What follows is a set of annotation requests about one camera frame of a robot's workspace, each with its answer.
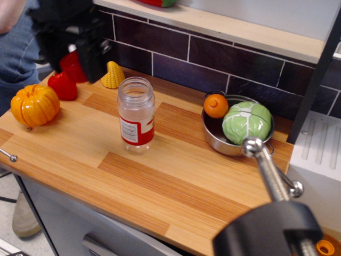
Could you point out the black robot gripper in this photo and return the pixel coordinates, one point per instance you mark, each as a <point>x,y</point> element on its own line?
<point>58,24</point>

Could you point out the red plastic cap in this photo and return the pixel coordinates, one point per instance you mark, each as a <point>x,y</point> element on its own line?
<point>70,64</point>

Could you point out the red toy bell pepper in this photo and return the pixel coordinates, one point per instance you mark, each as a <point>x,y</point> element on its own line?
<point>63,86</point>

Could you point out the yellow toy corn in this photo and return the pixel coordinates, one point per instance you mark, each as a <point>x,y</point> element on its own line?
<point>114,76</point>

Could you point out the person leg in jeans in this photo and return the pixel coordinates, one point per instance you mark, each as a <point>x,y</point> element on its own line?
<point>19,50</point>

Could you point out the orange toy pumpkin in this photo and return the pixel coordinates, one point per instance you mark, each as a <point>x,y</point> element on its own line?
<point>35,105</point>

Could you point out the clear plastic jar red label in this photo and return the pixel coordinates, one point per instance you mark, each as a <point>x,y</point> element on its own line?
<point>136,107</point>

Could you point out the red green toy on shelf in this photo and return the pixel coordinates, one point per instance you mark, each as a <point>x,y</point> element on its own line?
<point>159,3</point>

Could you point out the small metal clamp rod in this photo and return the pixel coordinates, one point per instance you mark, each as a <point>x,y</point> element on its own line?
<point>13,158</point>

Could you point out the wooden shelf board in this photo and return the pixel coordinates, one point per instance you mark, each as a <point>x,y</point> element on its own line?
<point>229,29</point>

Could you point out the orange toy fruit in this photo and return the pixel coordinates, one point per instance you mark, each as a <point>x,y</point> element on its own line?
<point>216,106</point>

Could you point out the small steel pot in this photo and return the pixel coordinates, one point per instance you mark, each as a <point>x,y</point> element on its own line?
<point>213,132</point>

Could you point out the beige shoe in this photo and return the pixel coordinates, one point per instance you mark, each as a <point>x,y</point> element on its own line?
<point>24,222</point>

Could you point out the green toy cabbage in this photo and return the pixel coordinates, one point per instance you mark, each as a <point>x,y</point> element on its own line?
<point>246,119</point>

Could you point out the white toy sink unit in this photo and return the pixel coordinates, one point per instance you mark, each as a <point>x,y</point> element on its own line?
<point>316,155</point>

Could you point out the black metal clamp with screw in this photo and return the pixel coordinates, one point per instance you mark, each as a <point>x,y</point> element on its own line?
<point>281,227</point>

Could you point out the grey drawer handle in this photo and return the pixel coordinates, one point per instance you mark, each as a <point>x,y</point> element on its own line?
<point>92,247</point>

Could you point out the black shelf post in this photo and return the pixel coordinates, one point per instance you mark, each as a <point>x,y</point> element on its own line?
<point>325,59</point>

